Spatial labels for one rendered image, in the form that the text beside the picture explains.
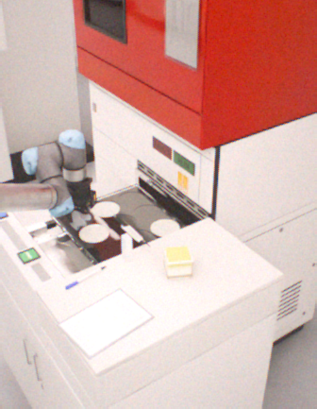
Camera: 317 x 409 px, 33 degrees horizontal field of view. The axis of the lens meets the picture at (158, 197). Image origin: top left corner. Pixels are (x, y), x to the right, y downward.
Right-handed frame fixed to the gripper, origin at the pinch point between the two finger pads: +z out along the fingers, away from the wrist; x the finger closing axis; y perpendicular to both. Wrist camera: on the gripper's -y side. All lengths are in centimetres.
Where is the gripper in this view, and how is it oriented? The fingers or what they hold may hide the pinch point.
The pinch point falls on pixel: (75, 226)
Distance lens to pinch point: 187.1
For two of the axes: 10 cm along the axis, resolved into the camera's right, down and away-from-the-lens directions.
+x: 3.5, -5.1, 7.8
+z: 0.0, 8.4, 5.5
